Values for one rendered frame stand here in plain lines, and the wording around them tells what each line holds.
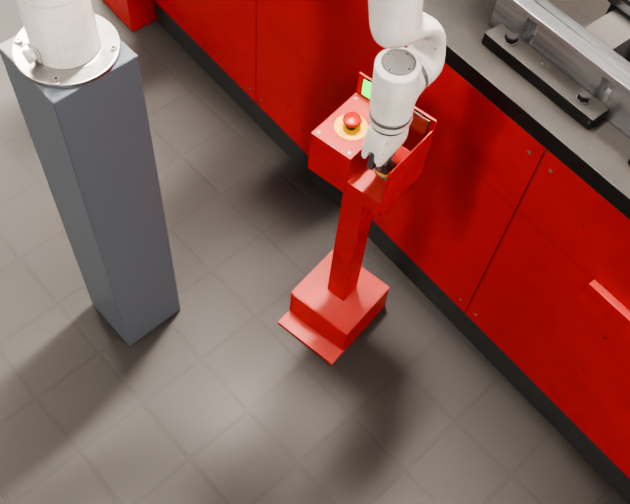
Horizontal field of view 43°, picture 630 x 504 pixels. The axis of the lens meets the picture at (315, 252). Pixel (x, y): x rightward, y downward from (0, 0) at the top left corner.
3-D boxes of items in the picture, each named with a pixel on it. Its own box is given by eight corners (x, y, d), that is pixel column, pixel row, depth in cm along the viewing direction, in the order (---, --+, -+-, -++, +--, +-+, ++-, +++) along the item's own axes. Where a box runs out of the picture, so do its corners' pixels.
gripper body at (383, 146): (390, 90, 155) (385, 124, 165) (358, 122, 151) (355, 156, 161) (421, 109, 153) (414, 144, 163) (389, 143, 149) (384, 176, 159)
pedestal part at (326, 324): (277, 323, 229) (278, 304, 219) (331, 267, 240) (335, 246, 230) (331, 365, 223) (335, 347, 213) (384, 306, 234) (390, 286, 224)
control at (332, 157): (307, 167, 176) (312, 113, 161) (351, 126, 183) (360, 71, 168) (378, 217, 170) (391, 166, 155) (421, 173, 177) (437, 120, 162)
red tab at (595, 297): (577, 299, 176) (588, 283, 170) (583, 294, 177) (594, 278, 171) (630, 348, 170) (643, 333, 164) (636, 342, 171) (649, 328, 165)
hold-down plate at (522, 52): (480, 43, 170) (484, 32, 167) (498, 32, 172) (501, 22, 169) (587, 130, 159) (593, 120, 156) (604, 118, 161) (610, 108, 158)
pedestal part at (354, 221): (326, 289, 222) (345, 171, 176) (340, 275, 225) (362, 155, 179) (343, 301, 220) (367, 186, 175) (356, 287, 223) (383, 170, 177)
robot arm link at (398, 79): (391, 81, 153) (359, 109, 150) (398, 33, 142) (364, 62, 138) (425, 105, 151) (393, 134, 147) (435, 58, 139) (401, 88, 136)
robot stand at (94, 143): (129, 346, 222) (52, 102, 137) (92, 303, 228) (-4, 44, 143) (181, 309, 229) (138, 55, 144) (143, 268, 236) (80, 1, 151)
